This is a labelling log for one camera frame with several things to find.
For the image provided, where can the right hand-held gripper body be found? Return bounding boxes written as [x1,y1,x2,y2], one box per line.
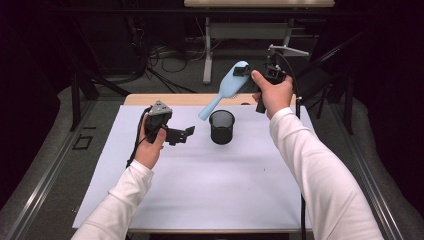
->
[255,43,310,115]

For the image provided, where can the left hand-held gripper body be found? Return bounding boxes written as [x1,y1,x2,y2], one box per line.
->
[144,100,182,147]

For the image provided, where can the light blue hairbrush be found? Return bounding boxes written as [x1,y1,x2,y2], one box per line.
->
[197,60,251,122]

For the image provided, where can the black mesh pen holder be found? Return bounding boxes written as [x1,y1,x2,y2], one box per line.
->
[208,109,236,146]

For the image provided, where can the person's right hand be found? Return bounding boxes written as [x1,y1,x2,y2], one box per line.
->
[250,69,295,120]

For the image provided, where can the person's left hand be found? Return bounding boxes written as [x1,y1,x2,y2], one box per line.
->
[133,114,168,171]

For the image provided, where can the white metal-legged desk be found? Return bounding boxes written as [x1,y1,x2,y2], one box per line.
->
[183,0,336,85]

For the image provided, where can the black folding chair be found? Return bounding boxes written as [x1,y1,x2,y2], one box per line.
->
[256,50,335,102]

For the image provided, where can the white table mat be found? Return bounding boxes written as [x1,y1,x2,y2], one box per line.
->
[72,104,315,232]

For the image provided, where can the black metal stand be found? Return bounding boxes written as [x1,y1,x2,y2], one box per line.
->
[69,70,132,132]
[343,71,355,136]

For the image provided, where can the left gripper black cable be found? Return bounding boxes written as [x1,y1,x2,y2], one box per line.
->
[125,105,152,170]

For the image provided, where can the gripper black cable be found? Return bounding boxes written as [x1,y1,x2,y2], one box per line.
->
[125,105,152,170]
[275,52,308,240]

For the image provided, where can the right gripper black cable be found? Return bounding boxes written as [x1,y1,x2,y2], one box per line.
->
[275,52,308,240]

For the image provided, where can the bundle of floor cables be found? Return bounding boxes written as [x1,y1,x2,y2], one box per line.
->
[141,39,209,95]

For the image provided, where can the metal floor rail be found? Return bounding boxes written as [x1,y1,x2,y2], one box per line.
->
[5,99,98,240]
[328,99,406,240]

